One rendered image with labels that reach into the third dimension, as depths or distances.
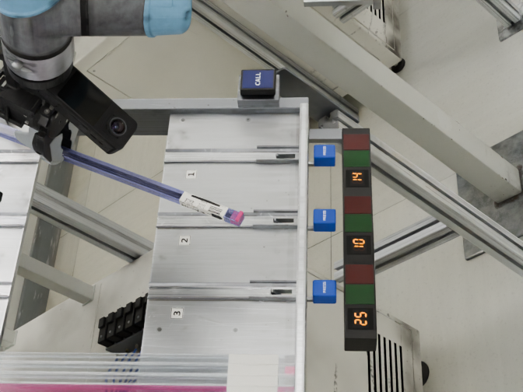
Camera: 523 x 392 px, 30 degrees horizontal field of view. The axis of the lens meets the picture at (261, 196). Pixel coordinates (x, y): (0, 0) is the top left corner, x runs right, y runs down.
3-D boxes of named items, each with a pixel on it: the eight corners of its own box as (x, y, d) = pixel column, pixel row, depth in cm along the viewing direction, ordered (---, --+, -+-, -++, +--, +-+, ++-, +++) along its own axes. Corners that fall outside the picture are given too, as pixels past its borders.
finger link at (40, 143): (52, 137, 120) (50, 96, 112) (65, 143, 119) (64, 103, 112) (31, 165, 117) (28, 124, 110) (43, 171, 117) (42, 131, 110)
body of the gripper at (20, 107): (26, 71, 118) (19, 10, 107) (89, 103, 117) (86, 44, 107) (-9, 118, 115) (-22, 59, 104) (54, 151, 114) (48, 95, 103)
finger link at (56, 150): (24, 144, 124) (21, 102, 116) (64, 165, 123) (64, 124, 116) (10, 162, 122) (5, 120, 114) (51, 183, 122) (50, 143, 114)
